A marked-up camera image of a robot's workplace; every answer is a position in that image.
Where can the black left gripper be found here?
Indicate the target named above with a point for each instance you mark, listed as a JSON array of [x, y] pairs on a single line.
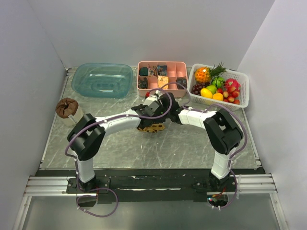
[[143, 107]]

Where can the yellow beetle print tie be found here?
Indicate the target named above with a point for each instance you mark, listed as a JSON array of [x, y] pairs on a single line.
[[154, 128]]

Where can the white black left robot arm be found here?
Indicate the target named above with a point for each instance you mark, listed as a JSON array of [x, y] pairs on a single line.
[[87, 136]]

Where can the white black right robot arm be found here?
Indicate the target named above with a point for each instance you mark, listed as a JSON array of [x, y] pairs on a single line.
[[223, 132]]

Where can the black rolled tie left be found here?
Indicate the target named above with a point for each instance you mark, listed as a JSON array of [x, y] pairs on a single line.
[[143, 83]]

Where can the yellow rolled tie in box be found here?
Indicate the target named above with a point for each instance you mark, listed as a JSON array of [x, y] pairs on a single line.
[[163, 82]]

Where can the purple toy grapes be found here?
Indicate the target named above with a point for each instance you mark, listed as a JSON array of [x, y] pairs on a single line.
[[196, 89]]

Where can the dark rolled tie right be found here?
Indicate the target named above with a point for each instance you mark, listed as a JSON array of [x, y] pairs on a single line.
[[181, 83]]

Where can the pink divided organizer box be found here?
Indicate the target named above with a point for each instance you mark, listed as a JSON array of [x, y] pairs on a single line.
[[170, 75]]

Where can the multicolour patterned rolled tie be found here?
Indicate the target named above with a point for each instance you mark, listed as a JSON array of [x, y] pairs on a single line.
[[152, 71]]

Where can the yellow toy mango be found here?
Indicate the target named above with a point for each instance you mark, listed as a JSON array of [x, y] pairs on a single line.
[[206, 93]]

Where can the dark green rolled tie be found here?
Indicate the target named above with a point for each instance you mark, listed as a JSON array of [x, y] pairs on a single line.
[[143, 71]]

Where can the blue patterned rolled tie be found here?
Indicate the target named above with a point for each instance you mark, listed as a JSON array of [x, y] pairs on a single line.
[[162, 70]]

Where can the lime green toy fruit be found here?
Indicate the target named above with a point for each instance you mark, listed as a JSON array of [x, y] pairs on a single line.
[[212, 88]]

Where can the orange toy fruit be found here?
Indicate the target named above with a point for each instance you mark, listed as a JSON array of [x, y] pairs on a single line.
[[218, 96]]

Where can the orange toy pineapple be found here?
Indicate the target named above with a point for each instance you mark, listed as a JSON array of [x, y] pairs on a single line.
[[206, 74]]

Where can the teal transparent plastic tub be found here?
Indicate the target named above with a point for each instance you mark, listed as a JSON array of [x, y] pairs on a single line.
[[102, 80]]

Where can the pink toy dragon fruit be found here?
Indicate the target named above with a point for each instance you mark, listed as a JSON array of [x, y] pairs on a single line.
[[232, 85]]

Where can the white plastic fruit basket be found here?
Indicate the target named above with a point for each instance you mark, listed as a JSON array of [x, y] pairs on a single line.
[[232, 100]]

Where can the brown white rolled cloth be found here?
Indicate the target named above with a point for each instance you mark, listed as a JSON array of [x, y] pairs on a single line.
[[69, 111]]

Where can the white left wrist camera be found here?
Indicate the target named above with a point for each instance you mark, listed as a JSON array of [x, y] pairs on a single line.
[[150, 98]]

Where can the black aluminium mounting rail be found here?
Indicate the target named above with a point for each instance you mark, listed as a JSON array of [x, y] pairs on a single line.
[[141, 185]]

